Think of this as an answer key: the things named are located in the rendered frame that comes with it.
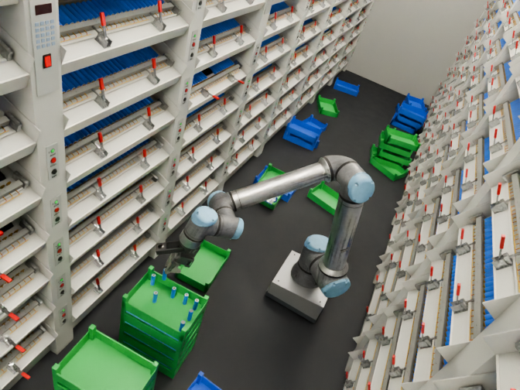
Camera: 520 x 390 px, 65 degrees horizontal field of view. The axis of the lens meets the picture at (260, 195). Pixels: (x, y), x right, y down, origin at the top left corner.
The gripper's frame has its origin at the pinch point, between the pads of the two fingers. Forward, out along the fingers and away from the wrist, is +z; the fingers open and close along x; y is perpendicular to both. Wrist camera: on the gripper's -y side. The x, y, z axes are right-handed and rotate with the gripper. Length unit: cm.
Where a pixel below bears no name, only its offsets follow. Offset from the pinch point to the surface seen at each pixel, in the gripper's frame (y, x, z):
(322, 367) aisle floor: 95, -18, 23
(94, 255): -26.9, 13.3, 18.1
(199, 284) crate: 32, 26, 36
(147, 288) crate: -2.4, 0.5, 15.7
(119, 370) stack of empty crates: -8.9, -36.9, 17.4
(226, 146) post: 32, 105, -5
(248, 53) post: 16, 105, -65
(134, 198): -18.8, 32.1, -4.6
